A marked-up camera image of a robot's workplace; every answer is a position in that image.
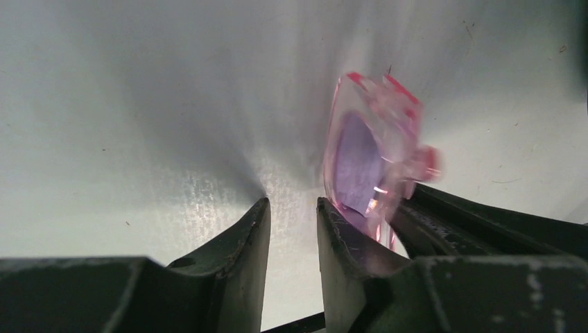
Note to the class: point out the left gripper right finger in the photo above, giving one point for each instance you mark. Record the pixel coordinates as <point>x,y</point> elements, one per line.
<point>368,288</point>

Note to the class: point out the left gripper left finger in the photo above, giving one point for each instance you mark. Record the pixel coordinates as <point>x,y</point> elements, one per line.
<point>219,287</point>

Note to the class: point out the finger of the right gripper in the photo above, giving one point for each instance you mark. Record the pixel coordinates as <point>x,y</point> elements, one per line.
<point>434,222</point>

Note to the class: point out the pink transparent sunglasses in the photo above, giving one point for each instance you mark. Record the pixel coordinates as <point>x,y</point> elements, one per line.
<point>373,156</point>

